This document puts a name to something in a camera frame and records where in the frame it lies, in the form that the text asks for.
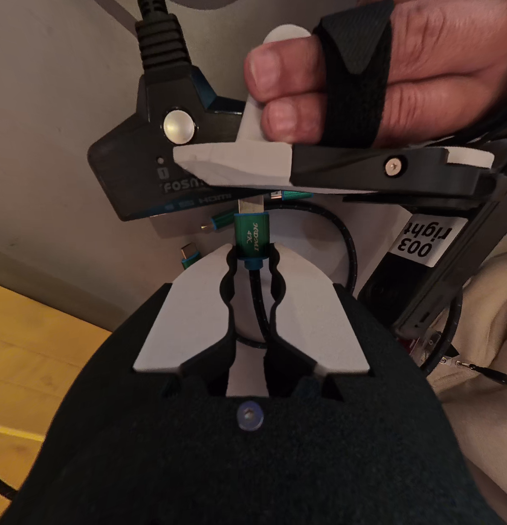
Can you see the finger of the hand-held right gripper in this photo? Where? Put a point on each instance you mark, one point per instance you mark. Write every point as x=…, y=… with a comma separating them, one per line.
x=237, y=164
x=327, y=191

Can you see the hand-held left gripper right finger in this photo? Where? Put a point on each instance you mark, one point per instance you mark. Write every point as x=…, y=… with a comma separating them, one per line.
x=323, y=328

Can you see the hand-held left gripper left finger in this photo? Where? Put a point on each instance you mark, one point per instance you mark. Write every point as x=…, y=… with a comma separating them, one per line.
x=183, y=328

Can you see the silver hub adapter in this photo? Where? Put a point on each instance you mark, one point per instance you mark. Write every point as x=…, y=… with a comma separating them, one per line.
x=130, y=164

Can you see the grey desk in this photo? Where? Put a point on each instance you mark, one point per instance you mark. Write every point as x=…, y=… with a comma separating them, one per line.
x=52, y=123

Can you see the person's right hand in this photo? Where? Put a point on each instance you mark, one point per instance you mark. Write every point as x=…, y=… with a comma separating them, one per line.
x=442, y=61

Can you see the person's cream sweatshirt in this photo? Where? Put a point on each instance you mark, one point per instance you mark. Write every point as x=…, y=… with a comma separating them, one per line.
x=483, y=430

